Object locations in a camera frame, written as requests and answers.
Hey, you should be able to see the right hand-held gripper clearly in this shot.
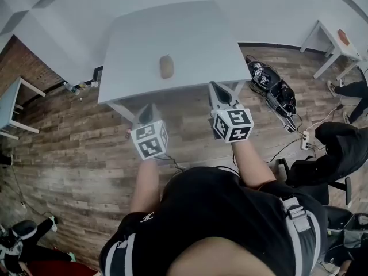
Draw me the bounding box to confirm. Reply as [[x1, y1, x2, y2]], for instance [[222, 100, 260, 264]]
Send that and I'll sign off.
[[208, 80, 254, 144]]

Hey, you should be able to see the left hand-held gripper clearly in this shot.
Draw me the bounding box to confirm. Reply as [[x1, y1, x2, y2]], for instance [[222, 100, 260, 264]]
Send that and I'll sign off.
[[131, 102, 170, 161]]

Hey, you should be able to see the person's left forearm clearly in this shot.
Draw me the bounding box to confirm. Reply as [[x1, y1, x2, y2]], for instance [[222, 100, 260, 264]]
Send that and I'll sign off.
[[131, 156, 162, 215]]

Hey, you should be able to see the person's right forearm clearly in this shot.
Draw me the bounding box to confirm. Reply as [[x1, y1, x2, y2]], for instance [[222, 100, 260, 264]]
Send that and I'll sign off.
[[232, 139, 277, 190]]

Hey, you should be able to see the black equipment pile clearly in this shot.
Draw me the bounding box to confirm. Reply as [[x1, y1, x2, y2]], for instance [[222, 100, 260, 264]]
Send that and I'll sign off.
[[247, 60, 297, 133]]

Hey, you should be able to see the white table leg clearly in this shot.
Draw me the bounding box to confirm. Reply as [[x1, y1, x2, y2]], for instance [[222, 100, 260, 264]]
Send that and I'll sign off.
[[106, 101, 136, 125], [223, 80, 245, 97]]

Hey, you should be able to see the white power strip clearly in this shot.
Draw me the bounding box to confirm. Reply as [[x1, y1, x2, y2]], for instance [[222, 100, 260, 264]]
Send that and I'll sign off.
[[300, 129, 310, 151]]

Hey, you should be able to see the person's black t-shirt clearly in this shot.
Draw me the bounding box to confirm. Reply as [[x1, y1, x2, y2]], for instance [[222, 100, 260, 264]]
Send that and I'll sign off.
[[99, 165, 328, 276]]

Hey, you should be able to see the black office chair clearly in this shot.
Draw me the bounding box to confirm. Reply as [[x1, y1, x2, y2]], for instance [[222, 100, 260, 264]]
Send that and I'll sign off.
[[277, 154, 354, 209]]

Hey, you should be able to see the small white side table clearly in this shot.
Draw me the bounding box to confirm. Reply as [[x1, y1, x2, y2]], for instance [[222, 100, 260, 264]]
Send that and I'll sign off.
[[300, 20, 363, 80]]

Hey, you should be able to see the black jacket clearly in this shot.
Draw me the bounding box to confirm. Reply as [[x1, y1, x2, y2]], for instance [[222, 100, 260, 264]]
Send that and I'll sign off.
[[315, 121, 368, 181]]

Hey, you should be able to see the orange flat object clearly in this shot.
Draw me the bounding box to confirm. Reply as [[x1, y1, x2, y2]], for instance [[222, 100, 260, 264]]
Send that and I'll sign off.
[[336, 29, 350, 46]]

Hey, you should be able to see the white table with thin legs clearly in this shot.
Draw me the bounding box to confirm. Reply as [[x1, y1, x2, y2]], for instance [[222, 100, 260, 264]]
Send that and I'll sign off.
[[0, 76, 47, 141]]

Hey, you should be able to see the person's chin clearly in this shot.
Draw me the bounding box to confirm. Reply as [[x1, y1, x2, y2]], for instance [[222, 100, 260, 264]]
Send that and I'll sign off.
[[168, 236, 291, 276]]

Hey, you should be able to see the red floor panel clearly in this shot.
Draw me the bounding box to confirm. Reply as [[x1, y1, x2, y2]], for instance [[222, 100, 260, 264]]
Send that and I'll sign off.
[[27, 259, 101, 276]]

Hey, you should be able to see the grey fabric bag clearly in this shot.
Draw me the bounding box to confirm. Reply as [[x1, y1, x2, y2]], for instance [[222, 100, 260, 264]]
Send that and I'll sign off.
[[343, 213, 368, 250]]

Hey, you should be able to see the black floor cable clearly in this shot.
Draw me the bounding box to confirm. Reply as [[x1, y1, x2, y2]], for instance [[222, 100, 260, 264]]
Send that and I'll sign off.
[[264, 138, 302, 165]]

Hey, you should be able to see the white power cable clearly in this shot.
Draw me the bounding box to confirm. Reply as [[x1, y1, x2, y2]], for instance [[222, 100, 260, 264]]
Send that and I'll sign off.
[[308, 104, 343, 135]]

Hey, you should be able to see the grey backpack strap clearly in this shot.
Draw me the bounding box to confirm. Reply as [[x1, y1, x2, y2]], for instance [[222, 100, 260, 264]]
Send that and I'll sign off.
[[280, 195, 321, 276], [114, 233, 136, 276]]

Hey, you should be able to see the thin dark floor cable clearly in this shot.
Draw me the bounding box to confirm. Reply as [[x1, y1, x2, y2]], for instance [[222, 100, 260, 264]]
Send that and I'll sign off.
[[10, 165, 55, 217]]

